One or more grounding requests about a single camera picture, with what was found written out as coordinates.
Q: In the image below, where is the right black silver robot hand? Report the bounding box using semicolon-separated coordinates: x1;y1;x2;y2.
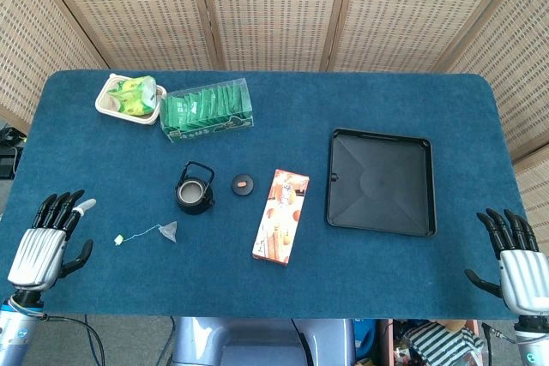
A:
464;207;549;316

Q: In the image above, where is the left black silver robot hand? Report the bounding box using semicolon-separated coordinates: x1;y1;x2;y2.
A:
6;189;97;294

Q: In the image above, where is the pyramid tea bag with string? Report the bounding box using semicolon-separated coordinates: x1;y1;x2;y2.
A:
113;220;178;248

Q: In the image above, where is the small black teapot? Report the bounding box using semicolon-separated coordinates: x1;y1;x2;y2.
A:
174;160;215;215

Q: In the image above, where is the green snack packet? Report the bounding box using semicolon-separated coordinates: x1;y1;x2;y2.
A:
106;75;159;117

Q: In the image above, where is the black teapot lid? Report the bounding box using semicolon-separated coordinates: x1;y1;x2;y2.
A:
231;173;257;196

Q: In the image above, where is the clear green tea box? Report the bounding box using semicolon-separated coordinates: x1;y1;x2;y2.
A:
159;77;255;144

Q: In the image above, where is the orange snack box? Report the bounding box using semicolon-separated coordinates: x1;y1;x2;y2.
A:
251;168;311;267

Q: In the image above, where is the black equipment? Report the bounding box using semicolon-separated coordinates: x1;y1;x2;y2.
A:
0;123;27;181

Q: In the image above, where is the beige paper food container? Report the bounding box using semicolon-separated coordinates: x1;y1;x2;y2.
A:
94;73;167;127

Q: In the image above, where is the black square tray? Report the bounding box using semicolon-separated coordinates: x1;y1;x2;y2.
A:
325;127;437;238

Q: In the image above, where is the blue felt table cover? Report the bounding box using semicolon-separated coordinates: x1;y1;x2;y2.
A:
0;69;529;321

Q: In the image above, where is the blue grey robot torso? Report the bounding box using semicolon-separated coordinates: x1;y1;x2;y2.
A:
169;316;357;366

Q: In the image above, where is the woven wooden folding screen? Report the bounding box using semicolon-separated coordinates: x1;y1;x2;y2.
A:
0;0;549;251

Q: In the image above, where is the black cable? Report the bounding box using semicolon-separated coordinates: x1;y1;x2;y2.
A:
42;313;106;366

